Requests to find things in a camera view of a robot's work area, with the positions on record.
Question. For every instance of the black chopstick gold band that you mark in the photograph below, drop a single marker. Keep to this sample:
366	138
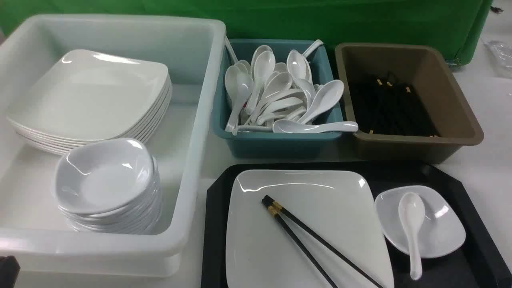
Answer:
330	247
276	210

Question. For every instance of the white square rice plate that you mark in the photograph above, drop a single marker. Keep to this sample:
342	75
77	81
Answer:
338	205

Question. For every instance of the white ceramic soup spoon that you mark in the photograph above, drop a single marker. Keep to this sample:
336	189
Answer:
411	215

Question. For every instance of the small white square bowl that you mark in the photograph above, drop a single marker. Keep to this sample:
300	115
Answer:
442	231

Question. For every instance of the teal plastic bin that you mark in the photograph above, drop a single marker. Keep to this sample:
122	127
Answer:
264	144

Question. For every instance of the white spoon lying front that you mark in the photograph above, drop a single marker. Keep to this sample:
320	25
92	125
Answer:
289	126

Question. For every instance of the white spoon left front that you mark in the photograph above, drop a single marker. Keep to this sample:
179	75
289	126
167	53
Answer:
244	87

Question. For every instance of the white spoon upright centre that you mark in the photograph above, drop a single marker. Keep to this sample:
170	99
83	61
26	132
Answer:
263	67

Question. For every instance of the white spoon right leaning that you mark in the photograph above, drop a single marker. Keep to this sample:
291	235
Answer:
325	99

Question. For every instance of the white spoon back right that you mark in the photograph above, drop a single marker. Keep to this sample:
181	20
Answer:
298	66

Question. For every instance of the pile of black chopsticks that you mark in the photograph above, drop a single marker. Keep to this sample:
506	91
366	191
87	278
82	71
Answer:
389	106

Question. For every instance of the stack of white small bowls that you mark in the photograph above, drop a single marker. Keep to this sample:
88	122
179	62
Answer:
111	186

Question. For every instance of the brown plastic bin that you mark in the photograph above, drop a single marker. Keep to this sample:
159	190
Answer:
426	69

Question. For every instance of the stack of white square plates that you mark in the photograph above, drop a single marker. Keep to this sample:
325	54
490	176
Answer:
88	97

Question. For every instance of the green cloth backdrop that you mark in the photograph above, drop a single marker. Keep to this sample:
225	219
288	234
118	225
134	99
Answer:
453	27

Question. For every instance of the large white plastic tub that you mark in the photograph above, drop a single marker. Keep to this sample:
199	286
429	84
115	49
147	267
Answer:
32	228

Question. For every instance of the black serving tray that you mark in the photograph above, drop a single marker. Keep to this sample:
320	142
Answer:
477	264

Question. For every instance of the clear plastic bag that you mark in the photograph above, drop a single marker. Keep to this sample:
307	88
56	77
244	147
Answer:
502	55

